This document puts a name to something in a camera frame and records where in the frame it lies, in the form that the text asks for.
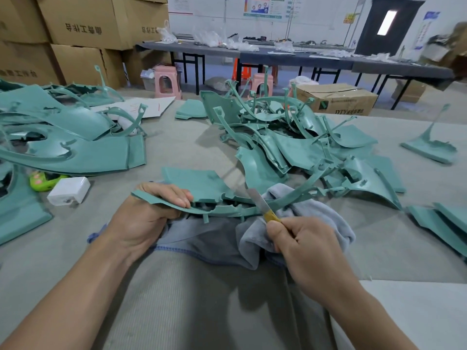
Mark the pink plastic stool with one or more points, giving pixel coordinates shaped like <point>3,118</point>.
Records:
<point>167,82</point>
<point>261,83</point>

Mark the orange object under table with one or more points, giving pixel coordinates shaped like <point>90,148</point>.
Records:
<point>241,71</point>

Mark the long grey work table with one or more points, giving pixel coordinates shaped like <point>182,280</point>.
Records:
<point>299,58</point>

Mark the white foam sheet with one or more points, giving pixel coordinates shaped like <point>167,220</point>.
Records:
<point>416,317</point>

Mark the white power adapter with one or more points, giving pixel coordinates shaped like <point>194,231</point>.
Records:
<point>69,191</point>

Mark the pile of green plastic parts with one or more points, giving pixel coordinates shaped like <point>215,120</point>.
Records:
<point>66,134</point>

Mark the grey-blue wiping cloth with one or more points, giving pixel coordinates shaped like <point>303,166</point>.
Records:
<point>211,240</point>

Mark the single green plastic part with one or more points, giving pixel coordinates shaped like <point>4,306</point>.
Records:
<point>219,204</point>

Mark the person's right hand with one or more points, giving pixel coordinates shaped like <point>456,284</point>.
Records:
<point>310,255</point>

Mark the person's left forearm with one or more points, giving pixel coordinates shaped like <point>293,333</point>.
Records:
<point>66,302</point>

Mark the brown cardboard box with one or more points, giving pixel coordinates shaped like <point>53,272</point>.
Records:
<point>335,99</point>

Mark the colourful wall poster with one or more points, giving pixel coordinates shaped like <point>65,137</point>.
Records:
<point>264,7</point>

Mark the heap of clear plastic bags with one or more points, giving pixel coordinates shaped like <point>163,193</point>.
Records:
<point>208,41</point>

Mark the stack of brown cardboard boxes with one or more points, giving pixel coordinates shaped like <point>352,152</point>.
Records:
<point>73,36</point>

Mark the dark door with window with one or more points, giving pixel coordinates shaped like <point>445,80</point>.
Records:
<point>387,25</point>

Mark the person's left hand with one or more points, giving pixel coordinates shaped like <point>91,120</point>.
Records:
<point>146,218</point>

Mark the green and yellow gadget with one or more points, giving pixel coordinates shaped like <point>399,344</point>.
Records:
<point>44,181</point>

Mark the white paper sheet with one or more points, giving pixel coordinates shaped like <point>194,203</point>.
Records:
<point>135,108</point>

